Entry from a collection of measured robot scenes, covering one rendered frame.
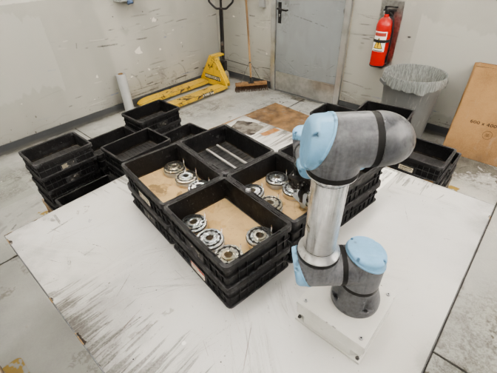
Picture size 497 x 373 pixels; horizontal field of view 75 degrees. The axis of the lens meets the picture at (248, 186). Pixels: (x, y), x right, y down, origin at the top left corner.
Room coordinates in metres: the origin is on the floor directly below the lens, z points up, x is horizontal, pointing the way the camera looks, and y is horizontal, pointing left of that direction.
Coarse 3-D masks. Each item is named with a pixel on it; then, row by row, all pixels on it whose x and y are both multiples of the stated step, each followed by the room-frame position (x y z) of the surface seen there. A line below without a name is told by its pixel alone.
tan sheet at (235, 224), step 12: (216, 204) 1.06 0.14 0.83; (228, 204) 1.06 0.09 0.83; (204, 216) 0.99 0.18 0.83; (216, 216) 0.99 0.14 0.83; (228, 216) 0.99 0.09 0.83; (240, 216) 0.98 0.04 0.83; (216, 228) 0.92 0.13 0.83; (228, 228) 0.92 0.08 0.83; (240, 228) 0.92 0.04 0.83; (228, 240) 0.86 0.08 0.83; (240, 240) 0.85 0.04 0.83
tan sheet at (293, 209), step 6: (258, 180) 1.23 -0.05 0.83; (264, 180) 1.23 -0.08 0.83; (264, 186) 1.18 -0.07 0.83; (270, 192) 1.13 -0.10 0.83; (276, 192) 1.13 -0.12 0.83; (282, 198) 1.09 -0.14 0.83; (288, 204) 1.05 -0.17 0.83; (294, 204) 1.05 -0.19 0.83; (288, 210) 1.01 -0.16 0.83; (294, 210) 1.01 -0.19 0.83; (300, 210) 1.01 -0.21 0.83; (306, 210) 1.01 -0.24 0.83; (288, 216) 0.97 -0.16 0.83; (294, 216) 0.97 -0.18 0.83
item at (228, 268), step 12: (216, 180) 1.10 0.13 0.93; (228, 180) 1.10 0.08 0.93; (192, 192) 1.02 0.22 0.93; (168, 204) 0.95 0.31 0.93; (264, 204) 0.93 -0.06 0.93; (168, 216) 0.91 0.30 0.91; (276, 216) 0.87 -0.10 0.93; (180, 228) 0.84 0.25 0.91; (288, 228) 0.81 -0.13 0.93; (192, 240) 0.78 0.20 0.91; (264, 240) 0.75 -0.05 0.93; (276, 240) 0.77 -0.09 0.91; (204, 252) 0.73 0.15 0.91; (252, 252) 0.70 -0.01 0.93; (216, 264) 0.67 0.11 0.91; (228, 264) 0.66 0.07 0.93; (240, 264) 0.67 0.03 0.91
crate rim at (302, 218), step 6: (270, 156) 1.28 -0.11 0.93; (282, 156) 1.27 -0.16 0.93; (252, 162) 1.23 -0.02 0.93; (258, 162) 1.23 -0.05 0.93; (240, 168) 1.18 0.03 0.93; (246, 168) 1.19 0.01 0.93; (234, 174) 1.15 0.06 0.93; (234, 180) 1.10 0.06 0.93; (252, 192) 1.01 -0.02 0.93; (258, 198) 0.97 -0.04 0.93; (270, 204) 0.93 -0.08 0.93; (276, 210) 0.90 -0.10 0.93; (300, 216) 0.86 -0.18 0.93; (306, 216) 0.86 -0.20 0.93; (294, 222) 0.83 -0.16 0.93; (300, 222) 0.85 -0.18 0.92
